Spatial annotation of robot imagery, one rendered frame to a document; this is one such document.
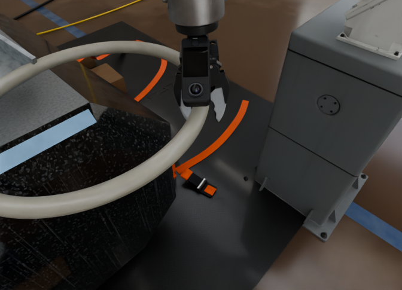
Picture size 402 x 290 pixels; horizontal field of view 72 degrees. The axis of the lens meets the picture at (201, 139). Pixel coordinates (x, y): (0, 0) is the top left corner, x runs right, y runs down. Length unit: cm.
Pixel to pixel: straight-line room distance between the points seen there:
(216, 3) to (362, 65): 58
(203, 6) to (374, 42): 63
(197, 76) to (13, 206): 32
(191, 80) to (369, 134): 72
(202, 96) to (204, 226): 102
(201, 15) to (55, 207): 34
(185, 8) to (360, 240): 135
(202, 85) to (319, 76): 62
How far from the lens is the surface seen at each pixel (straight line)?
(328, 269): 145
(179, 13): 45
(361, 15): 96
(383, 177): 184
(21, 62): 82
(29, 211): 45
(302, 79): 104
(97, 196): 41
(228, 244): 136
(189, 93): 44
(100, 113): 77
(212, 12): 45
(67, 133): 74
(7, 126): 78
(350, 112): 102
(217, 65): 50
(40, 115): 77
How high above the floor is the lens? 128
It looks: 48 degrees down
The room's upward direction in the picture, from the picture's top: straight up
